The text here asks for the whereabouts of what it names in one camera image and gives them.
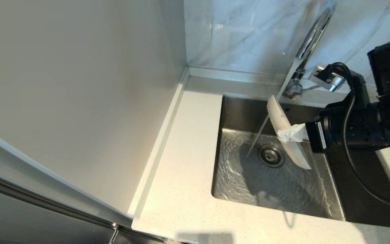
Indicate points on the white tall side panel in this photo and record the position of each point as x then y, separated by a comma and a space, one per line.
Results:
80, 84

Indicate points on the white ribbed plate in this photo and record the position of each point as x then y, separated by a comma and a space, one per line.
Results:
278, 115

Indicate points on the stainless steel sink basin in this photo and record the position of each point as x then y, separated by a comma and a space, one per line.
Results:
235, 189

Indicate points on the round metal drain strainer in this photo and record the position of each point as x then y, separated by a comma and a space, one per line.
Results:
271, 156

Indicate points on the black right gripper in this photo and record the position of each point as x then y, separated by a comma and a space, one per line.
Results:
354, 125

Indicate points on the chrome gooseneck kitchen faucet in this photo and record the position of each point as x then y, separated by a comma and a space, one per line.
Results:
311, 37

